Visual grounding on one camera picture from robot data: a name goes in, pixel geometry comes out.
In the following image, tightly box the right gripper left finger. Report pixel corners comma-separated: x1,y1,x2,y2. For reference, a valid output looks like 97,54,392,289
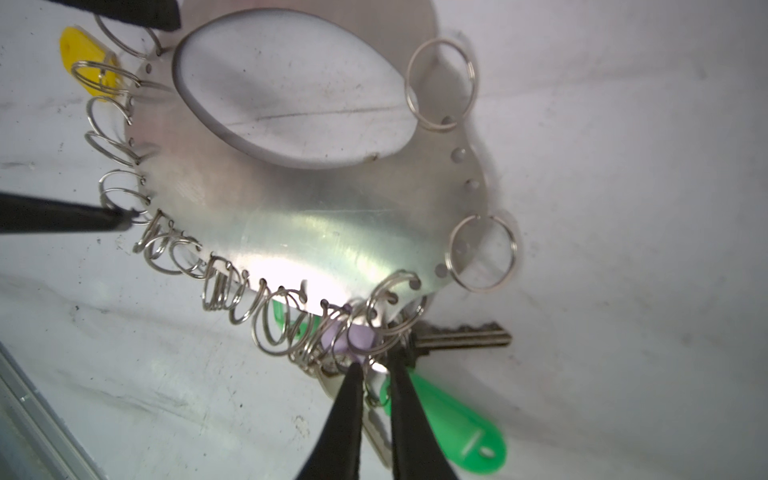
296,363,363,480

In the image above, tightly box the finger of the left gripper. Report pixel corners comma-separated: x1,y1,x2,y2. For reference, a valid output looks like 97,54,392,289
52,0,182,32
1,193,138,234

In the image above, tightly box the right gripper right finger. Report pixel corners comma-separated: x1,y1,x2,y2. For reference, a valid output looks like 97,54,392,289
387,353,458,480

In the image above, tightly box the green key tag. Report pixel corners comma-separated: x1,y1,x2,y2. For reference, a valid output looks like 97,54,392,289
407,369,508,475

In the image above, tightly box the silver key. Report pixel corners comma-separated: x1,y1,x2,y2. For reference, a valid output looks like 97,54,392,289
403,321,513,360

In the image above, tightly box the metal keyring disc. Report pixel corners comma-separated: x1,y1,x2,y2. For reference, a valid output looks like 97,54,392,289
72,1,492,377

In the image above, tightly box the yellow key tag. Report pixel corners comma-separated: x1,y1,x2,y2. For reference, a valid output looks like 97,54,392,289
59,26,119,96

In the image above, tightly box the purple key tag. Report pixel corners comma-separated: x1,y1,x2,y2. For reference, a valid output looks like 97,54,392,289
318,321,376,363

